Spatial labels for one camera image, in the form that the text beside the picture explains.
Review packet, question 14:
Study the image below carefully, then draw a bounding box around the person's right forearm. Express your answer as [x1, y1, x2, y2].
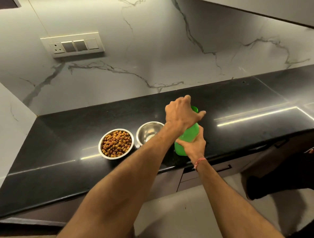
[195, 158, 285, 238]

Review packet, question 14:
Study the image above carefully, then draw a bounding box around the brown base cabinet door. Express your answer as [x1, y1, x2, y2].
[147, 168, 184, 201]
[14, 196, 86, 224]

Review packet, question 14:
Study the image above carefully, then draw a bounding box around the steel water bowl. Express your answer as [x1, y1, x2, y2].
[136, 121, 165, 147]

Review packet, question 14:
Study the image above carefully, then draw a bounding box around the black door frame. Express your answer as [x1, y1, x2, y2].
[0, 217, 67, 237]

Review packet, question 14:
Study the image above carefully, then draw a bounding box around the steel food bowl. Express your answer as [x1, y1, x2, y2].
[98, 128, 135, 160]

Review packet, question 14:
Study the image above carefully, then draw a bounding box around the brown drawer front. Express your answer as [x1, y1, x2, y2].
[241, 132, 314, 177]
[180, 157, 246, 183]
[176, 175, 204, 193]

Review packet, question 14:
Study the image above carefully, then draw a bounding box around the green water bottle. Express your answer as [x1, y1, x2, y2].
[174, 106, 201, 157]

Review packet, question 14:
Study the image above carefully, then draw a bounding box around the brown wall cabinet door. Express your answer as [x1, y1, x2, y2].
[201, 0, 314, 29]
[0, 0, 21, 10]

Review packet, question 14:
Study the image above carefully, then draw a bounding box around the pink thread bracelet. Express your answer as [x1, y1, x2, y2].
[192, 157, 207, 171]

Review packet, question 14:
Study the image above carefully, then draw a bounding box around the person's right hand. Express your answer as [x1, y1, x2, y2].
[175, 125, 206, 165]

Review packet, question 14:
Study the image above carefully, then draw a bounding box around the person's left hand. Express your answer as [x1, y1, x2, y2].
[165, 95, 206, 135]

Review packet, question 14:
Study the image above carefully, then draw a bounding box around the white switch panel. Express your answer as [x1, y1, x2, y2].
[40, 32, 105, 59]

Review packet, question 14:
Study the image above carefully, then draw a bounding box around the person's left forearm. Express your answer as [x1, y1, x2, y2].
[56, 122, 183, 238]

